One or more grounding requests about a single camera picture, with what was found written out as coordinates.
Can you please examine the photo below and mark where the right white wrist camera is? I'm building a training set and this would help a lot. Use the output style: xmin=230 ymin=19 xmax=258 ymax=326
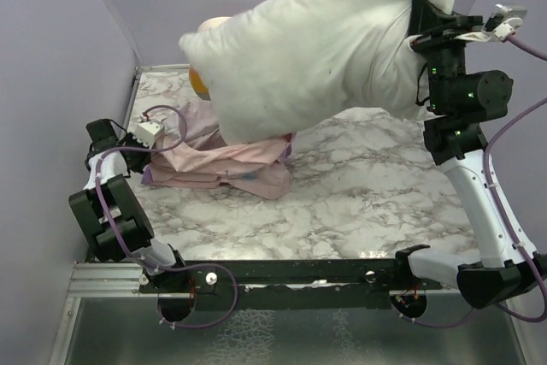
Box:
xmin=483 ymin=3 xmax=528 ymax=42

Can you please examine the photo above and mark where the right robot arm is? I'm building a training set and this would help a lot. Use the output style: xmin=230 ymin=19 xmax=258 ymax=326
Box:
xmin=392 ymin=0 xmax=546 ymax=309

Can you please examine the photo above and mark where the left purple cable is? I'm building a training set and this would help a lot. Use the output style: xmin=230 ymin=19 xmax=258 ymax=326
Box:
xmin=94 ymin=104 xmax=240 ymax=333

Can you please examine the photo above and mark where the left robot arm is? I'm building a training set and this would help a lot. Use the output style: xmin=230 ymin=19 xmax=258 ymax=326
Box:
xmin=68 ymin=119 xmax=189 ymax=292

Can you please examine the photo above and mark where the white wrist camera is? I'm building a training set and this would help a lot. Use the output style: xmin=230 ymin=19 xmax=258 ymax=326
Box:
xmin=132 ymin=120 xmax=164 ymax=149
xmin=483 ymin=3 xmax=528 ymax=42

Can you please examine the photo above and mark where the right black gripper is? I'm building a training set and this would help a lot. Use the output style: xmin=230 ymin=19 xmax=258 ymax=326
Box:
xmin=409 ymin=0 xmax=488 ymax=112

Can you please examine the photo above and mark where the pink purple printed pillowcase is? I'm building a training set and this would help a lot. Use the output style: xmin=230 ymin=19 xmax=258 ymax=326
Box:
xmin=142 ymin=100 xmax=291 ymax=200

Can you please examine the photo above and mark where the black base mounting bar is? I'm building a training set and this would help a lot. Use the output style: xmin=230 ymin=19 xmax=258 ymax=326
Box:
xmin=139 ymin=258 xmax=441 ymax=311

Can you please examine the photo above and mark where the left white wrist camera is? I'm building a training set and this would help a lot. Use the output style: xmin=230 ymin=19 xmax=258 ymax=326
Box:
xmin=132 ymin=120 xmax=164 ymax=149

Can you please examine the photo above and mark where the white pillow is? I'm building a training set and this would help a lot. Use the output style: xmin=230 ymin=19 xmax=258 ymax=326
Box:
xmin=179 ymin=0 xmax=455 ymax=144

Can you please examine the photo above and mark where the aluminium frame rail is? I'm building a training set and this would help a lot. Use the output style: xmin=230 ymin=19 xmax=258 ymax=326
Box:
xmin=46 ymin=260 xmax=146 ymax=365

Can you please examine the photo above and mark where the cylindrical drawer box orange yellow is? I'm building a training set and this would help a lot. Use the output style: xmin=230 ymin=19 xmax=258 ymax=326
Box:
xmin=188 ymin=16 xmax=230 ymax=101

